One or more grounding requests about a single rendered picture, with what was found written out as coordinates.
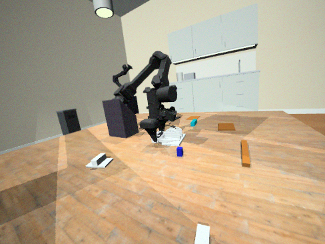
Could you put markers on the small cyan block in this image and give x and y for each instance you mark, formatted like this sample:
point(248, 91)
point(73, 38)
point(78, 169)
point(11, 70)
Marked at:
point(193, 122)

